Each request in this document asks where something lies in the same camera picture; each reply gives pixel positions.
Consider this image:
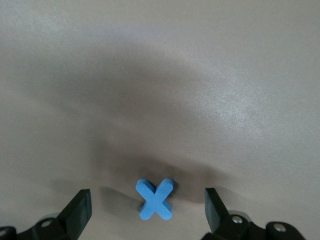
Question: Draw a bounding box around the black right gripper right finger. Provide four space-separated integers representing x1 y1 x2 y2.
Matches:
201 187 306 240

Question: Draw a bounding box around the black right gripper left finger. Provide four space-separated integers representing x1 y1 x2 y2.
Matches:
0 189 93 240

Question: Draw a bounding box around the blue foam letter X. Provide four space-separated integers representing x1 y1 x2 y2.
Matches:
135 178 174 222

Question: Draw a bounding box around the brown table cover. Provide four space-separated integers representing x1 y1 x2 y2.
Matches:
0 0 320 240

